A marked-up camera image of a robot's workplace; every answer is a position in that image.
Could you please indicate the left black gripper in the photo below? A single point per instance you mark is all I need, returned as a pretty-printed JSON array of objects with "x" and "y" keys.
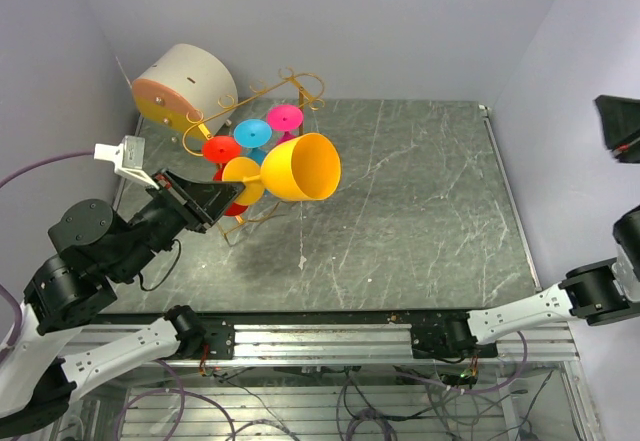
[{"x": 200, "y": 203}]

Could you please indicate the yellow plastic wine glass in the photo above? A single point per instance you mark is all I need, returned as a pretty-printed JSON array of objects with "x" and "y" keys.
[{"x": 306, "y": 168}]

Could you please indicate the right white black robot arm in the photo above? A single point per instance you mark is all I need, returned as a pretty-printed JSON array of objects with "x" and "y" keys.
[{"x": 599, "y": 293}]

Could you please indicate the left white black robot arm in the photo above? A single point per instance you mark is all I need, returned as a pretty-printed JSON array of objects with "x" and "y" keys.
[{"x": 95, "y": 249}]

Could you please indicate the red plastic wine glass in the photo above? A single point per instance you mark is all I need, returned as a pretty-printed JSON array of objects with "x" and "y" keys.
[{"x": 220, "y": 150}]

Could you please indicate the blue plastic wine glass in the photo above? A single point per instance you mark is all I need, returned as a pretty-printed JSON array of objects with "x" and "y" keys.
[{"x": 252, "y": 135}]

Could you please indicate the magenta plastic wine glass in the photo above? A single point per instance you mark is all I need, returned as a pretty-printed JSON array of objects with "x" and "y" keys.
[{"x": 285, "y": 118}]

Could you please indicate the beige cylindrical toy box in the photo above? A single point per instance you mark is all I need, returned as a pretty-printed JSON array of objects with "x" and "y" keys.
[{"x": 186, "y": 90}]

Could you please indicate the gold wire wine glass rack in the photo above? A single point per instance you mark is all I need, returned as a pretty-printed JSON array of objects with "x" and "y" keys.
[{"x": 295, "y": 86}]

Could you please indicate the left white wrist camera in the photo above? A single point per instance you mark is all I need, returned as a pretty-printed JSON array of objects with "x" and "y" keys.
[{"x": 127, "y": 158}]

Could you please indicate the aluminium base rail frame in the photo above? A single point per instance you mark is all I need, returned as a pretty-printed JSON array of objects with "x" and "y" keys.
[{"x": 347, "y": 383}]

